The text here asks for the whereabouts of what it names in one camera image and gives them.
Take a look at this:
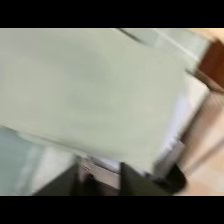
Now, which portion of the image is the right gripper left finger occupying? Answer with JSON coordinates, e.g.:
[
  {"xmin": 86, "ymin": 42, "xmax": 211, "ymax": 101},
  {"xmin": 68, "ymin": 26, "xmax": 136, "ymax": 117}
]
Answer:
[{"xmin": 33, "ymin": 162, "xmax": 88, "ymax": 197}]

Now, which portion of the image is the pale green shirt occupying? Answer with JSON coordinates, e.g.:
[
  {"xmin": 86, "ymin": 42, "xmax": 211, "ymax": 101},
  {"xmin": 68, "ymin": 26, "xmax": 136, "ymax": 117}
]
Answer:
[{"xmin": 0, "ymin": 28, "xmax": 188, "ymax": 175}]

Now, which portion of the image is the light blue garment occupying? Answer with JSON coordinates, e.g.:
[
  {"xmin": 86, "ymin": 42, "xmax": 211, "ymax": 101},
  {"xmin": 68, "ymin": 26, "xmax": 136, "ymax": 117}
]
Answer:
[{"xmin": 89, "ymin": 89, "xmax": 195, "ymax": 175}]

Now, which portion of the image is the silver frame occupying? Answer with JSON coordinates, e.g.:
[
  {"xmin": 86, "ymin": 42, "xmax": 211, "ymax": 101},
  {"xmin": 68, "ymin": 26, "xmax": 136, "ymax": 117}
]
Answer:
[{"xmin": 78, "ymin": 139, "xmax": 187, "ymax": 197}]

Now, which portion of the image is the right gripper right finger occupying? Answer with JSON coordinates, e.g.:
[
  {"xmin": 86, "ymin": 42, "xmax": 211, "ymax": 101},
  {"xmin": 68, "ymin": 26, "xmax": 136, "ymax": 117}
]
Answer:
[{"xmin": 119, "ymin": 161, "xmax": 172, "ymax": 197}]

